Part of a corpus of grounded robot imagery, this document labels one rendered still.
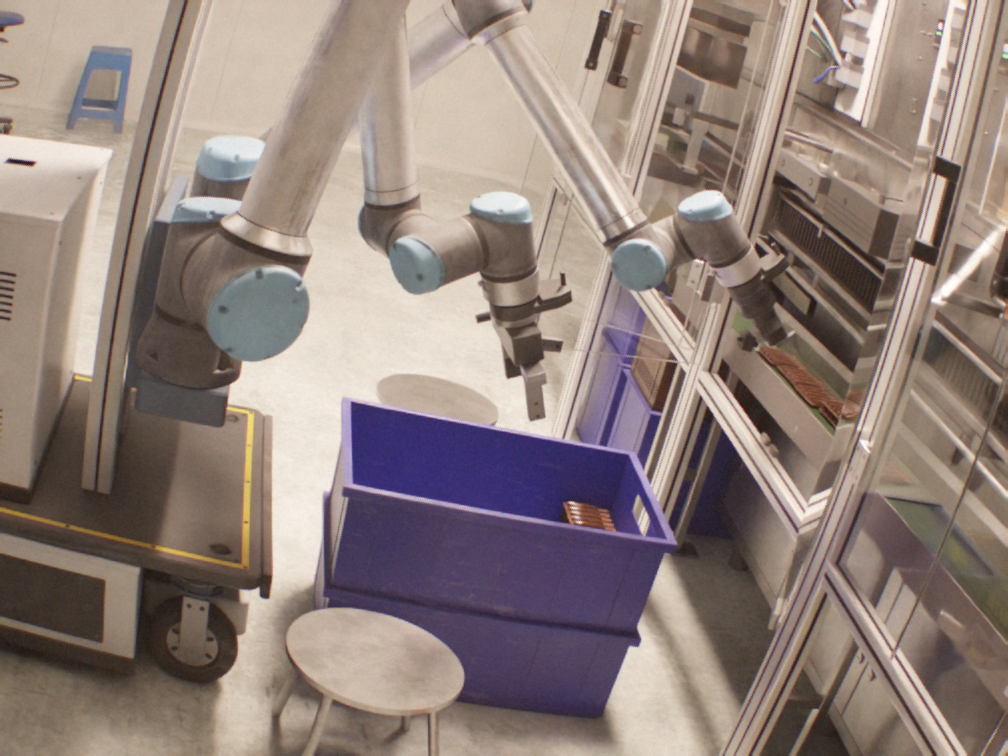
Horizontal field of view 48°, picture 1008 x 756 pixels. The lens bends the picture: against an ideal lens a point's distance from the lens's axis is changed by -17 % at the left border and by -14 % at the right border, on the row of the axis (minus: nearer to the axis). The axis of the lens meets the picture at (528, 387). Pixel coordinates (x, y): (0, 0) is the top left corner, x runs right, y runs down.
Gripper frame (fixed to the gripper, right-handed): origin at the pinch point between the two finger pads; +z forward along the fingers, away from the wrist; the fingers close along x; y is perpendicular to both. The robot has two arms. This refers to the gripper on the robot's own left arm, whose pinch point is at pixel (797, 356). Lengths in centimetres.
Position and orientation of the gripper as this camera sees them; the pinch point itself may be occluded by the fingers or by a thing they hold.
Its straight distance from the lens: 249.2
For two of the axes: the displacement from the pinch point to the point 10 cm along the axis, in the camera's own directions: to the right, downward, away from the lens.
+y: -8.5, 5.3, 0.4
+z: 5.0, 7.8, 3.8
